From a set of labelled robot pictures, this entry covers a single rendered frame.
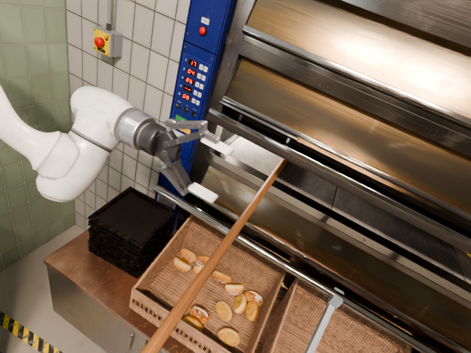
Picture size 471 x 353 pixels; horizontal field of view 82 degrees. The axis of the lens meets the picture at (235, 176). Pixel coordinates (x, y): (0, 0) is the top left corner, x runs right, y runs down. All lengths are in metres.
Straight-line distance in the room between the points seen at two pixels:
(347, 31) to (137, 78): 0.92
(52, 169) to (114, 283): 0.87
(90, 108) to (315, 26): 0.73
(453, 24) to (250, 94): 0.64
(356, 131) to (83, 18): 1.31
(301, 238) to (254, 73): 0.76
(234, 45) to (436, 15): 0.62
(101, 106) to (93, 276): 0.96
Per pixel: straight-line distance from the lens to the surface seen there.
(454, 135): 1.11
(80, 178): 0.72
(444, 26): 1.04
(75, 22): 1.67
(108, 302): 1.43
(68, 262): 1.55
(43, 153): 0.71
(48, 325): 2.07
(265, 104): 1.10
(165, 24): 1.30
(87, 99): 0.74
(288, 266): 0.95
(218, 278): 1.49
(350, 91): 1.05
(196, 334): 1.25
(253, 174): 1.25
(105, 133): 0.71
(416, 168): 1.13
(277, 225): 1.33
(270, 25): 1.07
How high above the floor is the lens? 1.84
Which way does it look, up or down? 34 degrees down
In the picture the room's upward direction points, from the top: 21 degrees clockwise
